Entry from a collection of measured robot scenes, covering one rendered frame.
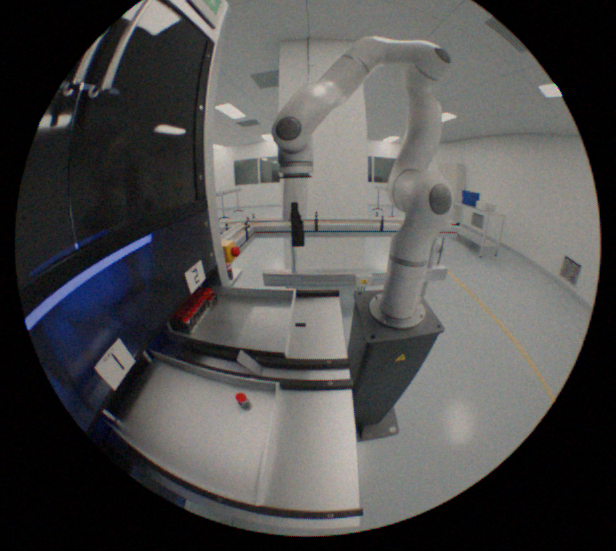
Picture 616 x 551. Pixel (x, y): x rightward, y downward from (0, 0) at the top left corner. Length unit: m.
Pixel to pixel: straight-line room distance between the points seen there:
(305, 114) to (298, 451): 0.58
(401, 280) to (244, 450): 0.52
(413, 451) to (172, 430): 1.20
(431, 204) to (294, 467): 0.54
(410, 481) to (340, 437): 1.02
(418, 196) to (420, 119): 0.21
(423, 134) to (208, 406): 0.75
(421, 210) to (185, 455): 0.65
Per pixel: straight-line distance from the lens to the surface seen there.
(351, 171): 1.94
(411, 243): 0.50
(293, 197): 0.43
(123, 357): 0.41
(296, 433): 0.39
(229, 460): 0.40
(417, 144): 0.53
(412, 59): 0.57
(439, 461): 1.44
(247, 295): 0.68
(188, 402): 0.46
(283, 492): 0.38
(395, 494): 1.34
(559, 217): 5.09
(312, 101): 0.39
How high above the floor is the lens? 1.25
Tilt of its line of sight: 19 degrees down
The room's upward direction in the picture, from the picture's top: 1 degrees counter-clockwise
